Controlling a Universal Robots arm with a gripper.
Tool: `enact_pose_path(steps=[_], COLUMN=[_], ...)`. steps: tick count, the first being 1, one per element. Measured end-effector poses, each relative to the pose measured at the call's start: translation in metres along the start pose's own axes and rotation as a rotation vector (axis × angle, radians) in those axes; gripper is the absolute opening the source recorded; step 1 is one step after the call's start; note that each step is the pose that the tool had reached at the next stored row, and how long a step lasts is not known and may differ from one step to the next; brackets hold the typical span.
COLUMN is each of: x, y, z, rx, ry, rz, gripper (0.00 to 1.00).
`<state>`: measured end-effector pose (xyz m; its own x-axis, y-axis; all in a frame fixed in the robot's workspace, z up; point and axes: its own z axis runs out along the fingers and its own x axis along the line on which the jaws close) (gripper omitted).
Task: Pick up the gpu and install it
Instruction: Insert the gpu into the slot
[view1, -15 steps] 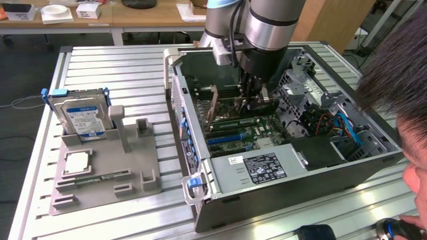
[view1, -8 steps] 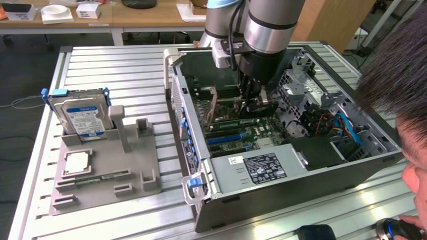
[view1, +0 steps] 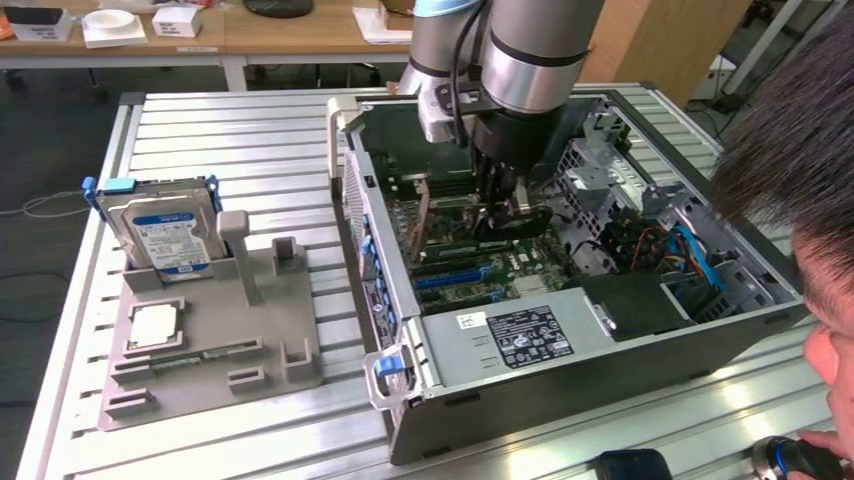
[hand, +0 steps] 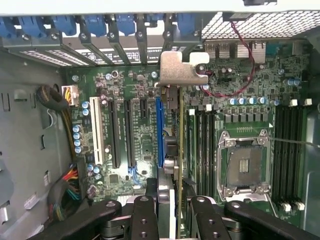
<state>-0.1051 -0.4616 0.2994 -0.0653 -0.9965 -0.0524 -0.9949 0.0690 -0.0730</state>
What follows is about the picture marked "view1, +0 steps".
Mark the white desk frame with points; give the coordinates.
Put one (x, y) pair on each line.
(760, 45)

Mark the green motherboard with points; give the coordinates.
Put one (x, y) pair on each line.
(520, 265)

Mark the white round dish on base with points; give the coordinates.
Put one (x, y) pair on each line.
(113, 27)

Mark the green RAM stick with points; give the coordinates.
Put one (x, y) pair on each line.
(189, 358)
(467, 247)

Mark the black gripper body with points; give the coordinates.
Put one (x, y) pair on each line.
(520, 137)

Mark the black round object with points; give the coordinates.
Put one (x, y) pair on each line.
(276, 6)

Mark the silver CPU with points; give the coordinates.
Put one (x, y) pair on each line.
(155, 325)

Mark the white box with black top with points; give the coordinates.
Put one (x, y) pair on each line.
(41, 27)

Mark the person's head black hair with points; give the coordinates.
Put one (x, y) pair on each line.
(800, 150)

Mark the perforated silver disk bay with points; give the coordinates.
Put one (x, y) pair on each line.
(594, 190)

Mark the white papers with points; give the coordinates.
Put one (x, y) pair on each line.
(373, 27)

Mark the wooden desk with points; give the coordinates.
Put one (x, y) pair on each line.
(267, 35)

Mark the grey power supply unit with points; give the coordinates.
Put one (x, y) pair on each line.
(467, 350)

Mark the hard disk with blue label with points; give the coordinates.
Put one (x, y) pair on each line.
(167, 240)

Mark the black flat device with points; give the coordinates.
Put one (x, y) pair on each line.
(634, 465)

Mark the open black PC case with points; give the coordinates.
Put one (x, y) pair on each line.
(600, 400)

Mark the blue disk carrier bracket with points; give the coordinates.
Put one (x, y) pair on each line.
(120, 186)

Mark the person's hand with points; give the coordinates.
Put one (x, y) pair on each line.
(843, 450)

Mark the wooden cabinet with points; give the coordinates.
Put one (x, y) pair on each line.
(667, 45)

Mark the grey parts rack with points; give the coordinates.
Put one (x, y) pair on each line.
(207, 320)

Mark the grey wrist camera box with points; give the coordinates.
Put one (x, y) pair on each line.
(436, 115)

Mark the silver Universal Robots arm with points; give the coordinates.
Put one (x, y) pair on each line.
(534, 60)

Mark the small white printed box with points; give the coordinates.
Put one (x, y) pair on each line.
(176, 22)

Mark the orange box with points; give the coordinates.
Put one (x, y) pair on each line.
(5, 25)

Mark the brown cardboard box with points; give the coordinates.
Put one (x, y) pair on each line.
(396, 17)

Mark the graphics card with metal bracket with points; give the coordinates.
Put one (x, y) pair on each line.
(527, 225)

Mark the long PCIe expansion slot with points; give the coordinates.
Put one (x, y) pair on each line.
(448, 281)

